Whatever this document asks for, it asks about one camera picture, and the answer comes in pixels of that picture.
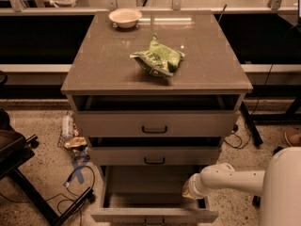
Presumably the grey drawer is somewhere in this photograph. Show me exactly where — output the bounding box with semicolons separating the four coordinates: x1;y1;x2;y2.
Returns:
88;137;219;166
71;95;241;138
91;165;218;226

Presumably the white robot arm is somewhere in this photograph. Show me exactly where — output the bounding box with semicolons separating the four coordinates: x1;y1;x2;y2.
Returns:
182;147;301;226

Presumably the grey drawer cabinet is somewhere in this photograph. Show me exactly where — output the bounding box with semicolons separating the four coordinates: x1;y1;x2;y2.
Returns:
60;10;254;226

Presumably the black table leg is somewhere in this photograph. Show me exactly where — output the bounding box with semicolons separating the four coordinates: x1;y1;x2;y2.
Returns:
240;103;263;147

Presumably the person leg and shoe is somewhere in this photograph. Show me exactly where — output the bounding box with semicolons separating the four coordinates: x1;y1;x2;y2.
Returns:
284;127;301;147

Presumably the green chip bag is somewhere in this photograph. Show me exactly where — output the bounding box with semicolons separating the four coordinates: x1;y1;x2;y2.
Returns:
130;35;185;77

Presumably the white plastic bottle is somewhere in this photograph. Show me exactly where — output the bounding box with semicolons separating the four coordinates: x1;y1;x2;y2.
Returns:
61;115;73;139

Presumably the white bowl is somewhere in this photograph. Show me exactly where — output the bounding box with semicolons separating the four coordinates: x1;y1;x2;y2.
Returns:
109;8;142;28

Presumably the black office chair left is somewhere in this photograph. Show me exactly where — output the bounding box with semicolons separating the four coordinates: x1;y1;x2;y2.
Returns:
0;71;96;226

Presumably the black floor cable left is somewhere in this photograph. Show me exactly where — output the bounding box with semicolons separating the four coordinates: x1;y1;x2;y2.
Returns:
0;165;96;226

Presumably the black floor cable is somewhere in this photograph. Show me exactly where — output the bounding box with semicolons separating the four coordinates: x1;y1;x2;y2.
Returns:
0;165;96;226
223;63;274;150

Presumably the wire basket with snacks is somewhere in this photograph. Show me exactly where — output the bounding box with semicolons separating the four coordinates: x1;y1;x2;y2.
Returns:
57;110;89;160

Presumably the black floor cable right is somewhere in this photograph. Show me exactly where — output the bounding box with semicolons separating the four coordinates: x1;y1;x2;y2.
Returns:
223;63;274;150

